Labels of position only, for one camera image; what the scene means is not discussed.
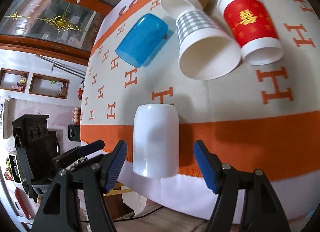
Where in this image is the white plastic cup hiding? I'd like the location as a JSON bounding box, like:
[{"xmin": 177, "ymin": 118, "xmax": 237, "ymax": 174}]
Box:
[{"xmin": 132, "ymin": 104, "xmax": 179, "ymax": 178}]

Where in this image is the blue translucent plastic cup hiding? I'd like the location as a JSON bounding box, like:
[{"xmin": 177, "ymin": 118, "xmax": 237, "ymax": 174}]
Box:
[{"xmin": 116, "ymin": 14, "xmax": 169, "ymax": 68}]

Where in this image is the grey checked paper cup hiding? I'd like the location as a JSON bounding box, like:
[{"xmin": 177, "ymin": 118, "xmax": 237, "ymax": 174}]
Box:
[{"xmin": 176, "ymin": 9, "xmax": 241, "ymax": 81}]

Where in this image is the red paper cup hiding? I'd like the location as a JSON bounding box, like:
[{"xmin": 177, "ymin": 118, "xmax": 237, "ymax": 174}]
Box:
[{"xmin": 216, "ymin": 0, "xmax": 284, "ymax": 66}]

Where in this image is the red egg carton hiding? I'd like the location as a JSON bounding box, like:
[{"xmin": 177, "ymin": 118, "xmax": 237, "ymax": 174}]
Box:
[{"xmin": 73, "ymin": 107, "xmax": 81, "ymax": 124}]

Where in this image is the orange H pattern tablecloth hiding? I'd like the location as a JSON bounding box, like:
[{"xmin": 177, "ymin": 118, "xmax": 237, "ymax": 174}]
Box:
[{"xmin": 80, "ymin": 0, "xmax": 319, "ymax": 219}]

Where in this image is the wooden glass door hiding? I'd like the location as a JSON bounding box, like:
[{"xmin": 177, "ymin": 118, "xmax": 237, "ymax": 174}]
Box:
[{"xmin": 1, "ymin": 0, "xmax": 121, "ymax": 65}]

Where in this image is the wall niche shelf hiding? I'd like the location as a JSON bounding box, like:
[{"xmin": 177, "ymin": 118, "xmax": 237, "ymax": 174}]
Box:
[{"xmin": 1, "ymin": 68, "xmax": 69, "ymax": 99}]

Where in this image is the black cable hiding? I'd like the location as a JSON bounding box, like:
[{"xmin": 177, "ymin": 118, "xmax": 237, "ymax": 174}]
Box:
[{"xmin": 81, "ymin": 205, "xmax": 164, "ymax": 223}]

